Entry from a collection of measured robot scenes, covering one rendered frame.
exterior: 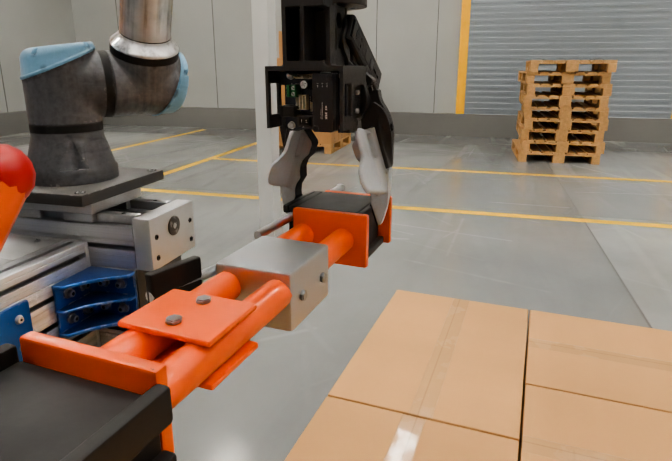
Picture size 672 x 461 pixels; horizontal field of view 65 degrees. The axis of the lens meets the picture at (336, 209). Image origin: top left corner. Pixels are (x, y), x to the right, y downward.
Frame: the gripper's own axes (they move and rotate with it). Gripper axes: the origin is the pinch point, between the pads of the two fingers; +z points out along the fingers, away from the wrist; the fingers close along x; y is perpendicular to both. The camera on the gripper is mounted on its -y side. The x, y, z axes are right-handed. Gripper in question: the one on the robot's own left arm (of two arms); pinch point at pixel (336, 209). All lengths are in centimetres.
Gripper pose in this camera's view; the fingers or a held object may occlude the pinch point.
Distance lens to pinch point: 52.5
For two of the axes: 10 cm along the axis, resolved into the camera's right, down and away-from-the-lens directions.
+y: -3.7, 2.4, -9.0
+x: 9.3, 0.9, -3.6
